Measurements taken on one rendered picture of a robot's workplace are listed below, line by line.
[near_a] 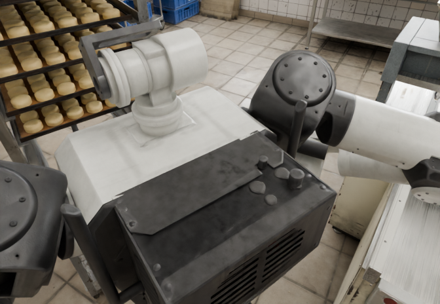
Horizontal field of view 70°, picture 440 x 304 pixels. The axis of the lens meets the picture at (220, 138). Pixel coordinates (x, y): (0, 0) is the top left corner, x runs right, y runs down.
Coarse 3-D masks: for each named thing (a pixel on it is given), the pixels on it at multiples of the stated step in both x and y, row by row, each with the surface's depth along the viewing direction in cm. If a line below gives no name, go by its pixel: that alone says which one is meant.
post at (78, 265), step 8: (0, 120) 82; (0, 128) 83; (8, 128) 85; (0, 136) 84; (8, 136) 86; (8, 144) 87; (8, 152) 88; (16, 152) 89; (16, 160) 91; (24, 160) 92; (80, 264) 129; (80, 272) 132; (88, 280) 138; (88, 288) 141
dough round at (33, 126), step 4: (32, 120) 95; (36, 120) 95; (40, 120) 95; (24, 124) 93; (28, 124) 93; (32, 124) 93; (36, 124) 93; (40, 124) 94; (24, 128) 92; (28, 128) 92; (32, 128) 92; (36, 128) 93; (40, 128) 94; (28, 132) 93; (32, 132) 93
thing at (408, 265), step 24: (384, 216) 94; (408, 216) 94; (432, 216) 94; (360, 240) 166; (408, 240) 88; (432, 240) 88; (360, 264) 88; (384, 264) 83; (408, 264) 83; (432, 264) 83; (360, 288) 87; (408, 288) 78; (432, 288) 78
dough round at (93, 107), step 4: (96, 100) 103; (88, 104) 102; (92, 104) 102; (96, 104) 102; (100, 104) 102; (88, 108) 100; (92, 108) 100; (96, 108) 100; (100, 108) 102; (88, 112) 101; (92, 112) 101; (96, 112) 101
